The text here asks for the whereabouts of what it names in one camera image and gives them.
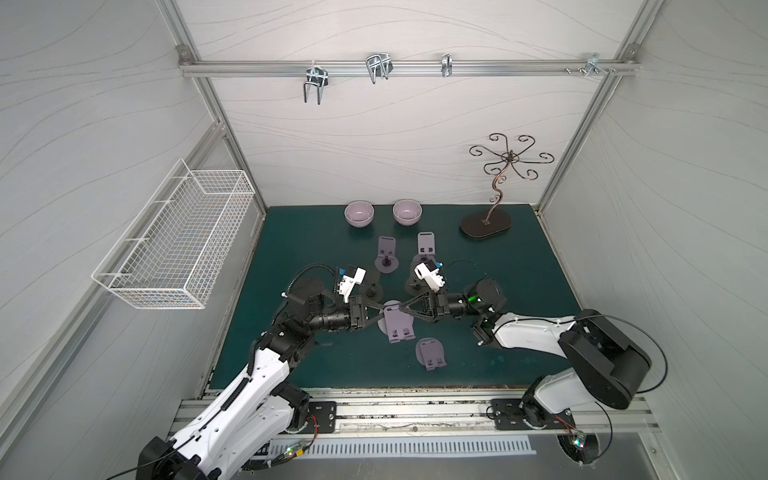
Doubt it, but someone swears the dark grey phone stand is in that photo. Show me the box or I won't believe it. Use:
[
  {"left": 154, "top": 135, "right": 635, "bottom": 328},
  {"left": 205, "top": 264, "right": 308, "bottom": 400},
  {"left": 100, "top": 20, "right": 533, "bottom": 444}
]
[
  {"left": 404, "top": 260, "right": 428, "bottom": 296},
  {"left": 361, "top": 269, "right": 384, "bottom": 304}
]

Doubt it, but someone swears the purple phone stand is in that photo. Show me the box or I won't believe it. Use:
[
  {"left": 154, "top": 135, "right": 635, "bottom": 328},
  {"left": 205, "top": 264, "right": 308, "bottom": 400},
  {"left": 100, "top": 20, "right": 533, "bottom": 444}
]
[
  {"left": 412, "top": 232, "right": 436, "bottom": 263},
  {"left": 374, "top": 236, "right": 399, "bottom": 274},
  {"left": 377, "top": 300, "right": 416, "bottom": 344},
  {"left": 415, "top": 338, "right": 447, "bottom": 371}
]

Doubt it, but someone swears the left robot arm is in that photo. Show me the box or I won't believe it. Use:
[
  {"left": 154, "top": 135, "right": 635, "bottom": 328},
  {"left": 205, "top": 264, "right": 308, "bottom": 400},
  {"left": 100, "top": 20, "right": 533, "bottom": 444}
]
[{"left": 136, "top": 271, "right": 373, "bottom": 479}]

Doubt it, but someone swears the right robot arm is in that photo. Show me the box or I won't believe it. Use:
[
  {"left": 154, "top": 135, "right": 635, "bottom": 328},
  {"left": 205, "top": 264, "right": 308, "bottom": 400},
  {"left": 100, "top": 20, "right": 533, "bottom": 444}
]
[{"left": 393, "top": 278, "right": 652, "bottom": 430}]

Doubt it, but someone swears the brown metal jewelry tree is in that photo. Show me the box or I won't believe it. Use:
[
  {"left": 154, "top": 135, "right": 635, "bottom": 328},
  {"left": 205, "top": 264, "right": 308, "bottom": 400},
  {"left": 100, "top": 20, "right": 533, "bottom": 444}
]
[{"left": 459, "top": 132, "right": 556, "bottom": 240}]

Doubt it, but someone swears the left lilac ceramic bowl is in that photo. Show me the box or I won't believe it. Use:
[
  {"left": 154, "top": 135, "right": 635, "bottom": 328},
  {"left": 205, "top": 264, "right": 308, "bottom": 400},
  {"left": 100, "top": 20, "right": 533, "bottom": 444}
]
[{"left": 344, "top": 200, "right": 375, "bottom": 228}]

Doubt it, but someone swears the lilac ceramic bowl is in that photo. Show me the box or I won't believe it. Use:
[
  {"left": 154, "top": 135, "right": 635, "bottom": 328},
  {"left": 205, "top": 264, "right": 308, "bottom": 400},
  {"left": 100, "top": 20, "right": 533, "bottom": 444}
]
[
  {"left": 344, "top": 200, "right": 375, "bottom": 228},
  {"left": 392, "top": 199, "right": 423, "bottom": 226}
]

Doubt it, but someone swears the right lilac ceramic bowl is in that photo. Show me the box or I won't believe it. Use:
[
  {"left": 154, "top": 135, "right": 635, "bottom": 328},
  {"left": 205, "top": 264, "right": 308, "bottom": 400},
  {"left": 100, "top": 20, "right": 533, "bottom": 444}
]
[{"left": 392, "top": 199, "right": 423, "bottom": 226}]

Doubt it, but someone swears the white vent strip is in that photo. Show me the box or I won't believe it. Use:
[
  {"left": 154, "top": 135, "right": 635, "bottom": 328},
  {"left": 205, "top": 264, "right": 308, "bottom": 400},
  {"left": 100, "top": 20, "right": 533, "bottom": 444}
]
[{"left": 299, "top": 435, "right": 537, "bottom": 459}]

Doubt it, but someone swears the left metal hook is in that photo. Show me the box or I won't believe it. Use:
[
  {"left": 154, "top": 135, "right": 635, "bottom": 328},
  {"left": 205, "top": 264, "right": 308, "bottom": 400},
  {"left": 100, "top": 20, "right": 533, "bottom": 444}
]
[{"left": 303, "top": 66, "right": 329, "bottom": 105}]

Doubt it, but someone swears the metal hook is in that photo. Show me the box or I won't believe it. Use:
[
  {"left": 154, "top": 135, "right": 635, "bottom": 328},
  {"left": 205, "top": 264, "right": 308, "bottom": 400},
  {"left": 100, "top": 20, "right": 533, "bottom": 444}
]
[
  {"left": 365, "top": 53, "right": 393, "bottom": 84},
  {"left": 441, "top": 53, "right": 453, "bottom": 78},
  {"left": 303, "top": 66, "right": 329, "bottom": 105},
  {"left": 563, "top": 53, "right": 618, "bottom": 78}
]

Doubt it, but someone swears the right metal hook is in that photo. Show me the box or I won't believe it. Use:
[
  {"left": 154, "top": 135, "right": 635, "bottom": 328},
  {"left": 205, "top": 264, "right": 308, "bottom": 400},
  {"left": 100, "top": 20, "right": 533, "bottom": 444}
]
[{"left": 563, "top": 53, "right": 618, "bottom": 78}]

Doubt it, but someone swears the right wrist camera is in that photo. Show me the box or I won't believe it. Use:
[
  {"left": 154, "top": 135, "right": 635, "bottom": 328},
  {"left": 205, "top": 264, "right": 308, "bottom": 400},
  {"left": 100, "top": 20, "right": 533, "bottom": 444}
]
[{"left": 414, "top": 260, "right": 445, "bottom": 292}]

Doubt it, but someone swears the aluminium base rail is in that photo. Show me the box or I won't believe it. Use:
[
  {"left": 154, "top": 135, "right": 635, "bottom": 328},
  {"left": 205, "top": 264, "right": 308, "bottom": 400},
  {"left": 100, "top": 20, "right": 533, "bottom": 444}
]
[{"left": 167, "top": 386, "right": 661, "bottom": 436}]

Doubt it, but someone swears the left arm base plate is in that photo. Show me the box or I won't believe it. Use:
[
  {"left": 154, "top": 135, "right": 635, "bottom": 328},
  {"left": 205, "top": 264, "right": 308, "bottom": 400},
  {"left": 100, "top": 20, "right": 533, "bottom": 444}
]
[{"left": 286, "top": 401, "right": 338, "bottom": 434}]

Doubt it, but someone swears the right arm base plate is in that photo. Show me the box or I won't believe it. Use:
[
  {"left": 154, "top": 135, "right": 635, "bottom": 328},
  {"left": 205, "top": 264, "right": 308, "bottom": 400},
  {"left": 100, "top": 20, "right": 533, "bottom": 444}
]
[{"left": 485, "top": 398, "right": 575, "bottom": 431}]

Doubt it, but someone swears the white wire basket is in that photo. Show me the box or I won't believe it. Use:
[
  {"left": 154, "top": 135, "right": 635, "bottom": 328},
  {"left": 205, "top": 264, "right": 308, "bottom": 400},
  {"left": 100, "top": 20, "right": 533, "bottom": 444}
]
[{"left": 91, "top": 159, "right": 255, "bottom": 310}]

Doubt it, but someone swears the right black cable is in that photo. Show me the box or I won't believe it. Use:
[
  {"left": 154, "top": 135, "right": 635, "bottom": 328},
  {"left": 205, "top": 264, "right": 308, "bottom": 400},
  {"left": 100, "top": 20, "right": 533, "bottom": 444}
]
[{"left": 590, "top": 313, "right": 669, "bottom": 395}]

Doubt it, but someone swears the horizontal aluminium rail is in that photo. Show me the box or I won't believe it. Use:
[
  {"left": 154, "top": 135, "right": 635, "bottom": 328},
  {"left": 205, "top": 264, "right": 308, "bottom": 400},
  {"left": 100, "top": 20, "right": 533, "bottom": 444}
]
[{"left": 179, "top": 55, "right": 640, "bottom": 79}]

